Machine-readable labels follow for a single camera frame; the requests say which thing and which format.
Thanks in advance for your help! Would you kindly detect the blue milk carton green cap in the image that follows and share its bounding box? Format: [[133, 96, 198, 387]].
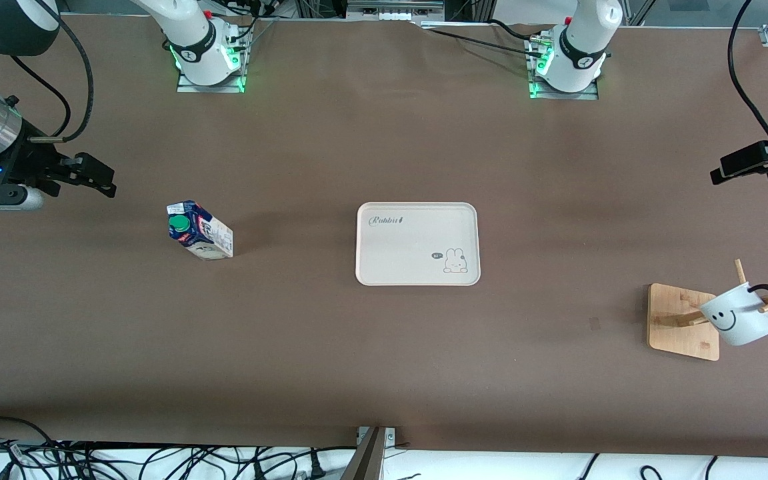
[[166, 200, 234, 261]]

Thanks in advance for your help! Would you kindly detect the white mug black handle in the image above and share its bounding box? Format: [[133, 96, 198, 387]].
[[699, 283, 768, 347]]

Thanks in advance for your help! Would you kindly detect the wooden mug tree stand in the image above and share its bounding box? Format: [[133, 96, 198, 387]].
[[647, 259, 768, 362]]

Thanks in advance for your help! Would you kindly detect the cream rabbit print tray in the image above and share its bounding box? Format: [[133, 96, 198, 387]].
[[355, 202, 481, 287]]

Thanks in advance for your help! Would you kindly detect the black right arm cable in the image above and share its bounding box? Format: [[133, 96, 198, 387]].
[[11, 0, 95, 145]]

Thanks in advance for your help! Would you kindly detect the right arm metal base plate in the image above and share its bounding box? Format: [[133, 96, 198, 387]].
[[176, 27, 249, 94]]

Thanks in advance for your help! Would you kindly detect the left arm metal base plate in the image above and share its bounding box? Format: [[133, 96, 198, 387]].
[[527, 30, 601, 101]]

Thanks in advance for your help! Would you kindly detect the black cable on table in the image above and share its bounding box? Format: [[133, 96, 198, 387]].
[[487, 19, 537, 43], [424, 27, 541, 57]]

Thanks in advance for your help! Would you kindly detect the black floor cable with plug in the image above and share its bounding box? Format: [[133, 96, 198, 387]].
[[304, 447, 329, 480]]

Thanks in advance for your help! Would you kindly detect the aluminium post with bracket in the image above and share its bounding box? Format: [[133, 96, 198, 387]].
[[341, 427, 398, 480]]

